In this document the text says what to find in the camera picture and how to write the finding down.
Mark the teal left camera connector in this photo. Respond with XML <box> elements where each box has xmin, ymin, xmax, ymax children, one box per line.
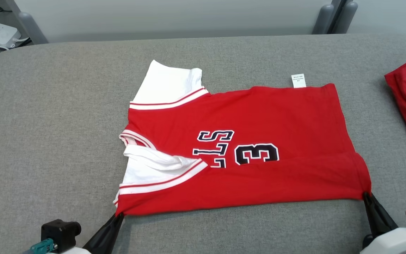
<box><xmin>23</xmin><ymin>238</ymin><xmax>58</xmax><ymax>254</ymax></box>

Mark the red jersey with white sleeves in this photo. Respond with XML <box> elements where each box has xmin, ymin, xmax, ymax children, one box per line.
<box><xmin>113</xmin><ymin>59</ymin><xmax>372</xmax><ymax>216</ymax></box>

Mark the grey partition post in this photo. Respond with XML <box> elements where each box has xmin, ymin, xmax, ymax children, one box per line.
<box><xmin>4</xmin><ymin>0</ymin><xmax>49</xmax><ymax>44</ymax></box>
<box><xmin>335</xmin><ymin>0</ymin><xmax>359</xmax><ymax>34</ymax></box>
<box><xmin>312</xmin><ymin>0</ymin><xmax>344</xmax><ymax>35</ymax></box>

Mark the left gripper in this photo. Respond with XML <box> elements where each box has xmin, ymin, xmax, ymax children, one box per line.
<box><xmin>47</xmin><ymin>212</ymin><xmax>124</xmax><ymax>254</ymax></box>

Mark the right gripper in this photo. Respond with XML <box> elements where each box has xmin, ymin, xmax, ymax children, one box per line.
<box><xmin>361</xmin><ymin>192</ymin><xmax>406</xmax><ymax>254</ymax></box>

